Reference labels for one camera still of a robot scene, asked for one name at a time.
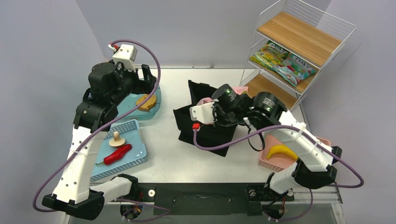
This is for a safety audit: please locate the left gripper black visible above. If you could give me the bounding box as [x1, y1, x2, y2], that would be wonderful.
[110, 59, 156, 105]

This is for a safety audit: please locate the pink plastic grocery bag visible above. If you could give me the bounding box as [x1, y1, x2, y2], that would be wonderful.
[197, 84, 248, 117]

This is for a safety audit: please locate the black fabric grocery bag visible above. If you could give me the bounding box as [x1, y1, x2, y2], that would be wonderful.
[173, 80, 236, 147]

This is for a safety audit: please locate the yellow banana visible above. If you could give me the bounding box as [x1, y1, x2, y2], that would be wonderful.
[266, 145, 298, 161]

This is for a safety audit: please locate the green Fox's candy bag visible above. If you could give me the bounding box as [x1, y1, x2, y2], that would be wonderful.
[249, 41, 289, 67]

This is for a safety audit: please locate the red chili pepper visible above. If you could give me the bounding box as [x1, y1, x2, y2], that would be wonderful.
[95, 144, 132, 166]

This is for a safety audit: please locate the teal Fox's candy bag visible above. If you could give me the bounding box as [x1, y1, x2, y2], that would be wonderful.
[273, 53, 317, 87]

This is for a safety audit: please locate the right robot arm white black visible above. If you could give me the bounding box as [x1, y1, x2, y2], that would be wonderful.
[212, 84, 342, 200]

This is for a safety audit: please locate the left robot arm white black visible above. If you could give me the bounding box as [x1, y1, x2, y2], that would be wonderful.
[33, 61, 160, 220]

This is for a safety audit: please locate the brown bread slice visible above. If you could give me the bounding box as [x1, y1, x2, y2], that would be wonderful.
[135, 94, 157, 112]

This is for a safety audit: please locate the teal transparent plastic tray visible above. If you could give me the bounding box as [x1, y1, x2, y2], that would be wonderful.
[90, 78, 162, 122]

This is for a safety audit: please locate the blue perforated plastic basket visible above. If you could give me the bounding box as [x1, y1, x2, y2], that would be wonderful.
[90, 119, 148, 182]

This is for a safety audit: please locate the pink perforated plastic basket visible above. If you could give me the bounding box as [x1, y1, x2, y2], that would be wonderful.
[258, 134, 332, 172]

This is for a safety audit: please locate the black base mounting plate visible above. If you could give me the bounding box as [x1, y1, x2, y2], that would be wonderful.
[124, 183, 295, 216]

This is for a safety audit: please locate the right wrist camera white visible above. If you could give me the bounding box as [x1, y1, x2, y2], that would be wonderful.
[189, 102, 215, 125]

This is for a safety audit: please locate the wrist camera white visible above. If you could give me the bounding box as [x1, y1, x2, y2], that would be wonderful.
[189, 102, 215, 125]
[108, 44, 137, 72]

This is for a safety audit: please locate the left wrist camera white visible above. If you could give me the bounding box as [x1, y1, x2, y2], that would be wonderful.
[108, 44, 137, 72]

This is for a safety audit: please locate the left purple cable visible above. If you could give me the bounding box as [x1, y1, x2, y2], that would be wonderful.
[33, 39, 162, 213]

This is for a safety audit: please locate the purple cable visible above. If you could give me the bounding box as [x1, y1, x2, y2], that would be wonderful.
[33, 39, 162, 213]
[193, 125, 365, 189]

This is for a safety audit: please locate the white wire wooden shelf rack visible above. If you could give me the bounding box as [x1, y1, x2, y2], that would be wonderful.
[240, 0, 356, 110]

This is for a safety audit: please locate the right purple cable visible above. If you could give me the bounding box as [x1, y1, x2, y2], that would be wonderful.
[193, 125, 365, 189]

